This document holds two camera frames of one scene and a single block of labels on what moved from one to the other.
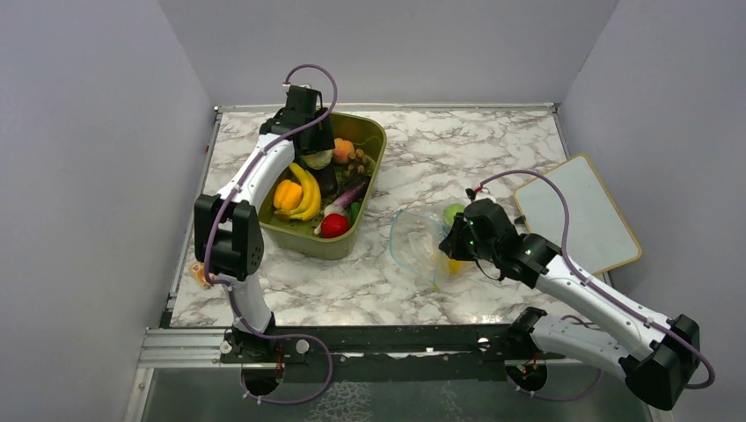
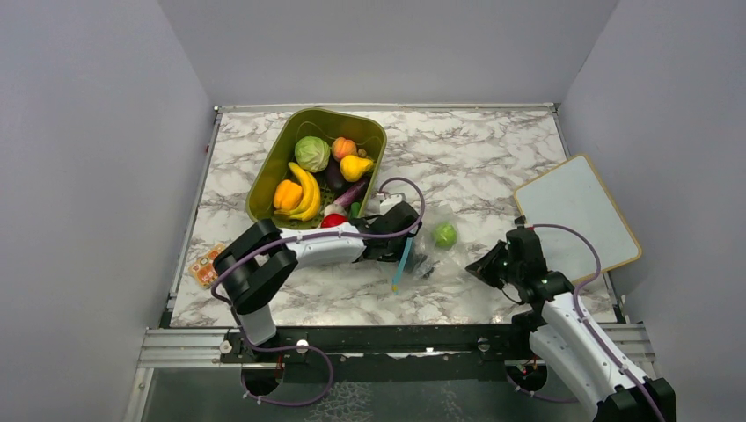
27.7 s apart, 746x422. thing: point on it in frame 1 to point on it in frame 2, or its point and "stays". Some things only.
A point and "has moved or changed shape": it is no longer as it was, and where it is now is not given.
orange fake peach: (342, 149) stays
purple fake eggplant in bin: (354, 193) stays
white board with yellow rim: (597, 236) stays
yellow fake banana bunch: (310, 205) stays
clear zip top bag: (415, 240) has moved or changed shape
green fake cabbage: (318, 160) stays
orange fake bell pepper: (288, 194) stays
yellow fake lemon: (455, 266) to (353, 166)
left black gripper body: (318, 139) to (395, 249)
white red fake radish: (334, 223) stays
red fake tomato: (334, 225) stays
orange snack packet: (197, 270) stays
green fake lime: (450, 210) has moved or changed shape
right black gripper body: (464, 246) to (497, 269)
